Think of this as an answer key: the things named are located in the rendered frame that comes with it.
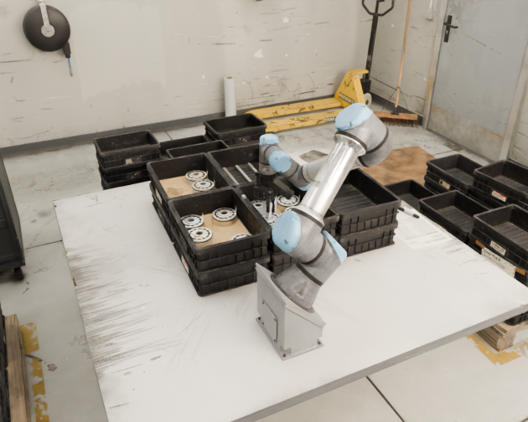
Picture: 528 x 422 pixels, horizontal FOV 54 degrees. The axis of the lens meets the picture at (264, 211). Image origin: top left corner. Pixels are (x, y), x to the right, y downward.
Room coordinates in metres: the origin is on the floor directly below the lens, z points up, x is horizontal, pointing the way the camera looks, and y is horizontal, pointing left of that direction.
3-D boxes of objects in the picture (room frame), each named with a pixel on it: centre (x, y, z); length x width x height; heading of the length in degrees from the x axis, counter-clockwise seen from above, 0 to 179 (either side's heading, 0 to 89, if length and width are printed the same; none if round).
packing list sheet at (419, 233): (2.03, -0.68, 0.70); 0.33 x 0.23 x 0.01; 25
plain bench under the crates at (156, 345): (1.91, 0.01, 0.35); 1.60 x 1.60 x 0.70; 25
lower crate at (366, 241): (2.00, -0.36, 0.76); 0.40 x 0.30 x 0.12; 23
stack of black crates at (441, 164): (3.09, -1.32, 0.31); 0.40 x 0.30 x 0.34; 25
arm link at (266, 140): (1.90, -0.02, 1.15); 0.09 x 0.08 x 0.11; 19
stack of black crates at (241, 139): (3.64, 0.21, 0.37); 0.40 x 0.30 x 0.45; 115
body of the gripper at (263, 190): (1.90, -0.01, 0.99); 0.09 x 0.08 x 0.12; 69
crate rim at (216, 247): (1.76, 0.19, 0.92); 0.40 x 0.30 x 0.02; 23
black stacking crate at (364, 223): (2.00, -0.36, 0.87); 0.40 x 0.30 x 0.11; 23
